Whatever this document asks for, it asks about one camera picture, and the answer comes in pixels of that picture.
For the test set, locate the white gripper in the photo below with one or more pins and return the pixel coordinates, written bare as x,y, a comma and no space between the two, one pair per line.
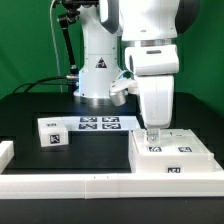
153,68

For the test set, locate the white cabinet door panel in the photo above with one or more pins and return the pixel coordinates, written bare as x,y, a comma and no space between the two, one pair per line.
139,141

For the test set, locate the white cabinet body box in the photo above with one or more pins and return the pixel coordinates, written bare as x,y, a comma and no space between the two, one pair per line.
169,163

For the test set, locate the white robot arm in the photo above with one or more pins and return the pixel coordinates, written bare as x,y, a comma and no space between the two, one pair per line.
114,25

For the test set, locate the white cabinet top block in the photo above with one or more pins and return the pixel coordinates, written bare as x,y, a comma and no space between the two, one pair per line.
52,132

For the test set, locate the white U-shaped obstacle fence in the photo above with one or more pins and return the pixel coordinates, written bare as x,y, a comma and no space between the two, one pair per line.
89,186

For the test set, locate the white fiducial marker sheet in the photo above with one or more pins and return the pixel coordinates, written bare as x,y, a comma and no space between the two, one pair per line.
101,123

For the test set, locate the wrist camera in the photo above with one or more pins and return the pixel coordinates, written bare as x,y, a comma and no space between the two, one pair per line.
117,90

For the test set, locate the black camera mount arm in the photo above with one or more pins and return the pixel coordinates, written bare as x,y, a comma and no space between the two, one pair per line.
65,20

